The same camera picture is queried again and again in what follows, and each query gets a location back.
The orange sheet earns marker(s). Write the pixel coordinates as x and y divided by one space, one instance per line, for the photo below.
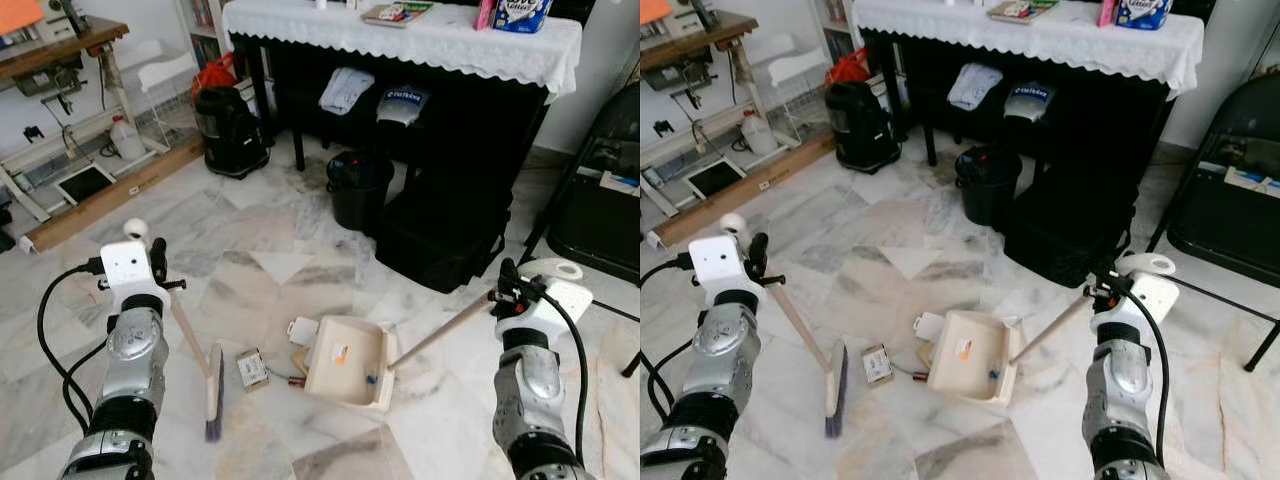
653 10
18 14

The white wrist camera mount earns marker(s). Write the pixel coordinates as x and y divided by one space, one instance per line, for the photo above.
125 268
565 303
716 262
1150 298

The long wooden plank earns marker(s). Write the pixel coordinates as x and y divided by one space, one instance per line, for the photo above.
110 200
745 195

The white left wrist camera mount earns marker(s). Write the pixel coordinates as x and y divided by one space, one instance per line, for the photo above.
125 268
716 262

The black canister vacuum cleaner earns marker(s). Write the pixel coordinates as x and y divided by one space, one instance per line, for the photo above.
862 130
232 135

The white plastic jug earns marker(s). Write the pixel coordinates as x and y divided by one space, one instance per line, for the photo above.
126 140
759 135

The black table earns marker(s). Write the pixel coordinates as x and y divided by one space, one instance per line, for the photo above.
280 75
905 75

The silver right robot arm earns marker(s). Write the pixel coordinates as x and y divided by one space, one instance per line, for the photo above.
1120 385
530 390

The blue printed tissue pack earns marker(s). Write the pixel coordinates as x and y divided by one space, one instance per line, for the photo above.
522 15
1145 13

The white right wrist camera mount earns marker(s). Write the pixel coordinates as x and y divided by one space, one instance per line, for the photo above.
565 303
1150 298

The pink pack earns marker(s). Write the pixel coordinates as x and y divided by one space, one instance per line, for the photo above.
1107 12
485 14

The black bucket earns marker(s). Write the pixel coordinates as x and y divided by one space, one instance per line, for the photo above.
358 195
988 190

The white open paper box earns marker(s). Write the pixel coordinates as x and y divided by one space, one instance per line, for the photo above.
928 326
302 330

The red plastic bag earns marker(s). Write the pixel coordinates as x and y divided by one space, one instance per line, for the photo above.
213 75
846 70

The white-framed dark tablet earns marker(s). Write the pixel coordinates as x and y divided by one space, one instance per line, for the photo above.
716 179
86 184

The grey printed bag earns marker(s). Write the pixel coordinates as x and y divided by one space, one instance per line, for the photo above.
403 105
1030 101

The black folding chair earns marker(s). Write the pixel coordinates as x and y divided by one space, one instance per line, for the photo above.
600 220
1225 215

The white metal rack frame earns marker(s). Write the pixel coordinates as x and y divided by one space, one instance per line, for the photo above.
790 65
150 70

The brown wooden desk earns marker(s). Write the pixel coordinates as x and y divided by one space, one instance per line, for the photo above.
60 52
700 42

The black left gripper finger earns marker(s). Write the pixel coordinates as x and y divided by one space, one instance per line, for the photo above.
158 255
758 250

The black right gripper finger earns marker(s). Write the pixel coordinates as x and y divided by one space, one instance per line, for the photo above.
510 270
1105 277

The large black fabric bag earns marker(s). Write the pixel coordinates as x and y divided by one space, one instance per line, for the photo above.
440 235
1070 230

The small brown cardboard box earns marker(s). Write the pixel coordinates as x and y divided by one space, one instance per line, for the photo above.
252 368
877 364

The colourful book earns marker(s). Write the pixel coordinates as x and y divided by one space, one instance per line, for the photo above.
397 14
1022 11

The white lace tablecloth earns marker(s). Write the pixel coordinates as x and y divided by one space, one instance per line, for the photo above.
440 45
1070 40

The brown stick-shaped litter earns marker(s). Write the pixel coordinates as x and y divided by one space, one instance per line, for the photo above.
290 380
918 377

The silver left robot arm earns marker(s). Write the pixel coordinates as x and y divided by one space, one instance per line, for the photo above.
725 345
135 345

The beige broom with purple bristles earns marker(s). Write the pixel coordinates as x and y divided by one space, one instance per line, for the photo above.
835 390
214 395

